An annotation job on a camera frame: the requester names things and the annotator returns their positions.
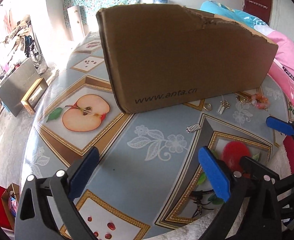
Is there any grey metal cabinet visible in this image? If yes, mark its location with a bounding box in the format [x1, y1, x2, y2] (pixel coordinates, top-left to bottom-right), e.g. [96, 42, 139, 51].
[0, 58, 40, 117]

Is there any silver chain with pendant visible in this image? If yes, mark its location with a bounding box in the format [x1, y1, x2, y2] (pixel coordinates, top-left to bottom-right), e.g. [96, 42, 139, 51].
[216, 94, 231, 116]

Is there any brown cardboard box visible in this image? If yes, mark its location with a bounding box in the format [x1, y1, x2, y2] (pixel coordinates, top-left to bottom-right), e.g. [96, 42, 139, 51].
[96, 4, 278, 114]

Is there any pink bead bracelet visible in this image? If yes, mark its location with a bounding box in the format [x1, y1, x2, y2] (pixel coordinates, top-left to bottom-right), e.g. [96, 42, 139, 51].
[250, 93, 271, 110]

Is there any silver rectangular charm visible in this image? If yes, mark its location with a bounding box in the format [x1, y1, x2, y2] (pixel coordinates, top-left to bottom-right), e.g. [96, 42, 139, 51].
[186, 123, 201, 133]

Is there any fruit patterned tablecloth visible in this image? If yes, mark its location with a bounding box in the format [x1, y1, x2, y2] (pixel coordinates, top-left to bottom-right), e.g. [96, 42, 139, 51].
[21, 33, 293, 239]

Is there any white fluffy towel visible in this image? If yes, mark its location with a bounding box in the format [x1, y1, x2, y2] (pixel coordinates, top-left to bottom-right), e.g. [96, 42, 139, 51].
[156, 146, 293, 239]

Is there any dark red door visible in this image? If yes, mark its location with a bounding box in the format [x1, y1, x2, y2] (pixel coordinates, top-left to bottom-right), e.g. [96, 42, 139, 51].
[243, 0, 272, 24]

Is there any blue patterned quilt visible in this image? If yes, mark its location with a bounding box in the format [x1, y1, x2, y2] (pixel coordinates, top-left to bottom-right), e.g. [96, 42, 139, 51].
[200, 1, 267, 28]

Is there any white narrow cabinet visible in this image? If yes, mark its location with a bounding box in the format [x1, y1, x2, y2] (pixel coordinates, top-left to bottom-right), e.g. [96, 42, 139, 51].
[67, 5, 85, 41]

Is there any gold clasp jewelry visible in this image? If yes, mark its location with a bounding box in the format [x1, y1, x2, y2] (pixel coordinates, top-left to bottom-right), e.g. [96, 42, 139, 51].
[236, 95, 251, 104]

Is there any bicycle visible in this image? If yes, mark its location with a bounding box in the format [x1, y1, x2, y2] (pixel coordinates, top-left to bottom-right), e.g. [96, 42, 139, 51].
[24, 35, 43, 67]

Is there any pink blanket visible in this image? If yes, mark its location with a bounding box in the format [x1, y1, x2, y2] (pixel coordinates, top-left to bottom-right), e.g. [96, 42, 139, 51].
[254, 24, 294, 173]

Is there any small wooden stool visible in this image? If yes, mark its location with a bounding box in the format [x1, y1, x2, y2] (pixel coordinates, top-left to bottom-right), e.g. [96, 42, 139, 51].
[21, 77, 48, 114]

